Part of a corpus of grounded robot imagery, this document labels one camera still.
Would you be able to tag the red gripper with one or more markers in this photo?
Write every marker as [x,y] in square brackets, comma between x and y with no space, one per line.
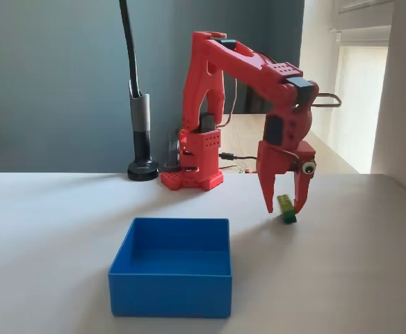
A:
[270,163]

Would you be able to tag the green lego brick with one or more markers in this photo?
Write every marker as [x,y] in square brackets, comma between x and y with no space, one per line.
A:
[287,210]

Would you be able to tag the red robot arm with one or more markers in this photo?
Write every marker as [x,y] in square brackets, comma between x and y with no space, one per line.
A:
[244,62]

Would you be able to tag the blue box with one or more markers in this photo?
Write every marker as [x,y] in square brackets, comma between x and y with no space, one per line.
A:
[170,292]

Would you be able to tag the black gooseneck stand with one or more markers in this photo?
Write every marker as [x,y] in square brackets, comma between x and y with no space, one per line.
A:
[141,146]

